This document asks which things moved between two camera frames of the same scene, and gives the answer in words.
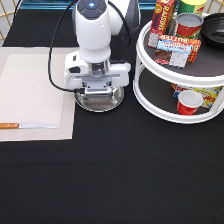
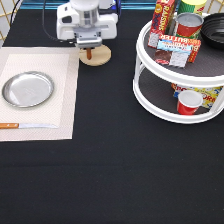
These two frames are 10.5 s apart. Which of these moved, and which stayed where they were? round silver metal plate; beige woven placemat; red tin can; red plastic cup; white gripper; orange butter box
Moved: white gripper; round silver metal plate
Stayed: red plastic cup; beige woven placemat; red tin can; orange butter box
